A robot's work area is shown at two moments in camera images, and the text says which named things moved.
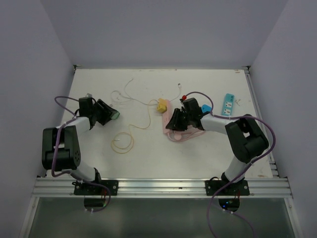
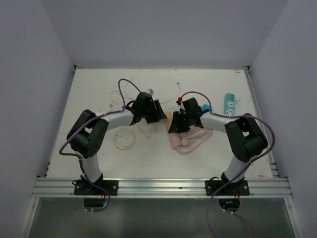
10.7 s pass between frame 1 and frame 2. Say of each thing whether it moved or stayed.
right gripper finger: stayed
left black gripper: moved
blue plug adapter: stayed
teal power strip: stayed
